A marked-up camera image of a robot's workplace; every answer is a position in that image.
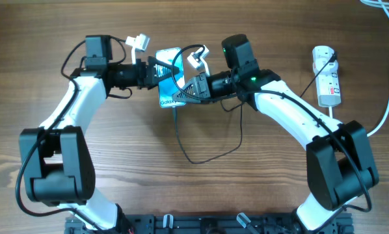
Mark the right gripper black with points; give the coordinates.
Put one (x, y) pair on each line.
(201, 88)

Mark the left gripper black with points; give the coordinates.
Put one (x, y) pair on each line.
(142, 71)

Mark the smartphone with teal screen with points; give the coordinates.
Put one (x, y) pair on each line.
(167, 87)

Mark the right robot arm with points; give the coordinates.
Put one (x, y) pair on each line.
(339, 160)

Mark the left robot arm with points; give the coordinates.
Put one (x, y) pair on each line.
(56, 166)

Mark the white charger plug adapter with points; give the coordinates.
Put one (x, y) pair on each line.
(325, 65)

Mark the white power strip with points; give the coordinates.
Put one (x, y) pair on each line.
(327, 84)

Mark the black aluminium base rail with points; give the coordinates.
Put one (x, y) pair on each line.
(266, 223)

